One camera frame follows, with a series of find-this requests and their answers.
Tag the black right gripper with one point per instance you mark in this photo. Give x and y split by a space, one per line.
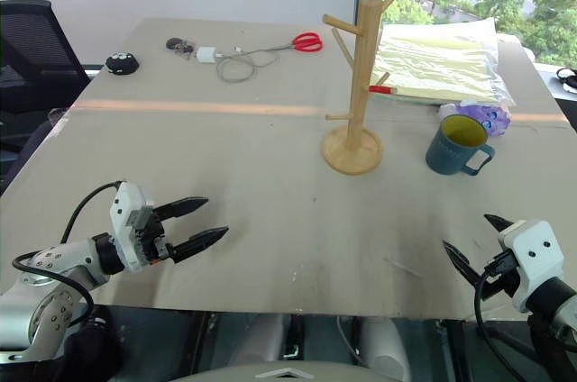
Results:
500 278

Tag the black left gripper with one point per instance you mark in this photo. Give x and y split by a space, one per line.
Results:
151 238

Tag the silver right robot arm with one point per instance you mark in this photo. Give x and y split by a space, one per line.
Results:
556 310

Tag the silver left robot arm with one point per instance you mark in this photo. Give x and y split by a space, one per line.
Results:
58 260

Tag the wooden mug tree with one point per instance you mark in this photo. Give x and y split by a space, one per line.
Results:
364 66

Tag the teal mug with yellow inside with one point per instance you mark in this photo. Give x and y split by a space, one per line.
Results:
451 154

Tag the purple plush toy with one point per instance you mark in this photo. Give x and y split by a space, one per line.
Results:
493 118

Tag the white robot leg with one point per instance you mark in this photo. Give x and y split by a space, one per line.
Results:
385 350
263 339

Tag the white charger plug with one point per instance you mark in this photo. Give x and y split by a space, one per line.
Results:
206 55

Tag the grey robot torso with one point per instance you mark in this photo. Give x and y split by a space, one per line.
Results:
284 374

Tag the black round toy with eyes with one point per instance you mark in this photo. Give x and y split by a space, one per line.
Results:
121 63

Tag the black key bunch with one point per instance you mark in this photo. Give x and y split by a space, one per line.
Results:
178 45

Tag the red marker pen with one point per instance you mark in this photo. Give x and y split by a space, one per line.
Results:
382 89

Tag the plastic bag of yellow sheets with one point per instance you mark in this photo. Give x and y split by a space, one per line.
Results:
442 62

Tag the black headphones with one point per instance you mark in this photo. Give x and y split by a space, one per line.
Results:
569 78

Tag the black mesh office chair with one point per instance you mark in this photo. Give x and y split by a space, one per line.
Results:
31 48

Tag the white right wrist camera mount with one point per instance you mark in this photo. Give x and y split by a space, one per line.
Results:
538 256

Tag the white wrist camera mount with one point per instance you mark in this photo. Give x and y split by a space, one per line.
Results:
124 204
538 256

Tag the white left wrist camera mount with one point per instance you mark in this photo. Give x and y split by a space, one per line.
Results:
124 204

